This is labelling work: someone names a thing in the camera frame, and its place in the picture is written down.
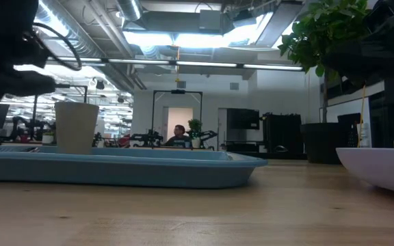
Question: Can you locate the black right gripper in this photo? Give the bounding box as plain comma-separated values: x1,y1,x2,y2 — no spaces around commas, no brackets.
326,0,394,86

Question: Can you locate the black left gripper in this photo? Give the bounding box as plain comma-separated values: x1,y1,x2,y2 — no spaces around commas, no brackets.
0,0,56,131

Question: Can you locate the beige ribbed cup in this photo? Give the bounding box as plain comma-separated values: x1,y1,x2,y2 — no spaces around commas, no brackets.
54,101,101,155

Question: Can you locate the lavender plate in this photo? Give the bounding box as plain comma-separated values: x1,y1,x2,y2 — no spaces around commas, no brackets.
335,146,394,197

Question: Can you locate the blue plastic tray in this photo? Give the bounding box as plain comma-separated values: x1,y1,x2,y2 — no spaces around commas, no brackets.
0,145,269,189

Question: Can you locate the green leafy plant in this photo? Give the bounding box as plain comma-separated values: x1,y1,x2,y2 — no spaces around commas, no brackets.
277,0,372,124

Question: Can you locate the black plant pot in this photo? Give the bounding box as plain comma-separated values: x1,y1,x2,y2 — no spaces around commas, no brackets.
300,122,343,165

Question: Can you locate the black cabinet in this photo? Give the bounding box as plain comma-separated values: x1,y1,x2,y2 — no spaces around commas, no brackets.
261,112,302,160

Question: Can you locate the long ceiling light strip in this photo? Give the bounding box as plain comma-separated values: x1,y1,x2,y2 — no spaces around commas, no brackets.
46,57,304,72

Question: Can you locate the person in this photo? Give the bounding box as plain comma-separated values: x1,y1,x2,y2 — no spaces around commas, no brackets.
164,124,193,148

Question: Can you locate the small plant in white pot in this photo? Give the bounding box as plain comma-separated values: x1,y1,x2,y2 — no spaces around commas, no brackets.
187,118,204,150

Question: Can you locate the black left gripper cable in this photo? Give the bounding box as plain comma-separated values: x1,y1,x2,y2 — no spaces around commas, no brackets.
29,22,83,72

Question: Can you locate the black wall monitor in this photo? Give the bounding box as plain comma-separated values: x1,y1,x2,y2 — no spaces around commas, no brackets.
226,108,260,130

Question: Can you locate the black background workcell frame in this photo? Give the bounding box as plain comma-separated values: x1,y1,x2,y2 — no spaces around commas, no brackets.
151,90,204,150

